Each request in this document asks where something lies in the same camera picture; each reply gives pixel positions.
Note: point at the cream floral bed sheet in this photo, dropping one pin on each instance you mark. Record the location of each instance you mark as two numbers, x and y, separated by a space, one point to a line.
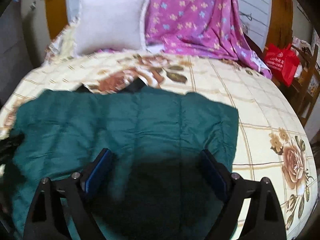
271 140

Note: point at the white slatted headboard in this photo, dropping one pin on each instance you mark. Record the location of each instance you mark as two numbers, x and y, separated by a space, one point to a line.
254 14

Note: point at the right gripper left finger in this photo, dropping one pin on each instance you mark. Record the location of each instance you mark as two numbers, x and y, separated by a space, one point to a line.
45 219

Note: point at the red shopping bag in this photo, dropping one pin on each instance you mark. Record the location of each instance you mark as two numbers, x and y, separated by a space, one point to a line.
283 63

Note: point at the purple floral blanket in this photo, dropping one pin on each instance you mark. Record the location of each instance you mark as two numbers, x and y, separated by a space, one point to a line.
208 28

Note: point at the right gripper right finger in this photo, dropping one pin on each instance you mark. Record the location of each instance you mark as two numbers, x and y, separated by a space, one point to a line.
264 219

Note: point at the white square pillow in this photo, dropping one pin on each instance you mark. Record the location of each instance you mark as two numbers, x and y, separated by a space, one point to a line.
110 24

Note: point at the dark green puffer jacket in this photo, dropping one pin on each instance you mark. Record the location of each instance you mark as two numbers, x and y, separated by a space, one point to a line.
155 189

